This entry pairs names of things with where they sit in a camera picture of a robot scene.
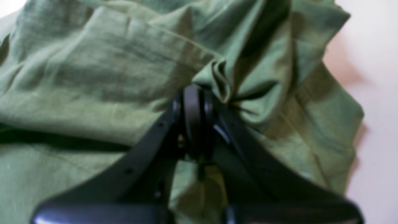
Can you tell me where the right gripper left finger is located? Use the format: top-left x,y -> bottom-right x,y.
31,85 -> 199,224

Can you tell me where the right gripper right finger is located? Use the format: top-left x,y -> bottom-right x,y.
200,89 -> 364,224

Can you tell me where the green t-shirt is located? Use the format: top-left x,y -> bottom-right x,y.
0,0 -> 363,224

